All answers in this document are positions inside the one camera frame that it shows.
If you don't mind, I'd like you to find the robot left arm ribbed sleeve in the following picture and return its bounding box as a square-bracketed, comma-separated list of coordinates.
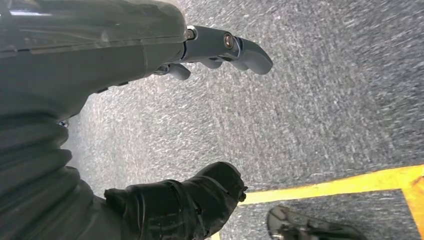
[0, 112, 128, 240]

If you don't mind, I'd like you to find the black robot foot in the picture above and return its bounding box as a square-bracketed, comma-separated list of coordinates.
[266, 205, 367, 240]

